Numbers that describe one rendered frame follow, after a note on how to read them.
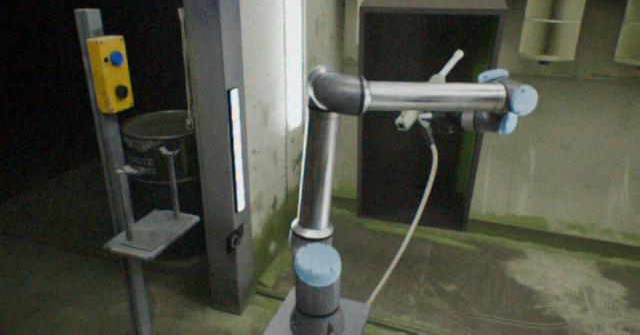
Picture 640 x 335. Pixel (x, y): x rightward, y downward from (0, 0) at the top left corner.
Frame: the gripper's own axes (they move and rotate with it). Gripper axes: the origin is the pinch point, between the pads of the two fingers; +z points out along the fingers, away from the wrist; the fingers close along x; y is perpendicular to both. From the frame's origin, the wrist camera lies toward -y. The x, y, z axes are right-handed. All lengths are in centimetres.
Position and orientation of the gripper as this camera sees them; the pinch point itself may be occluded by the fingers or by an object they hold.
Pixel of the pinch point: (417, 111)
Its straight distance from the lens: 183.5
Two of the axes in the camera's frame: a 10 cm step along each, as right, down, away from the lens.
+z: -6.9, -1.1, 7.1
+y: 4.4, 7.2, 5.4
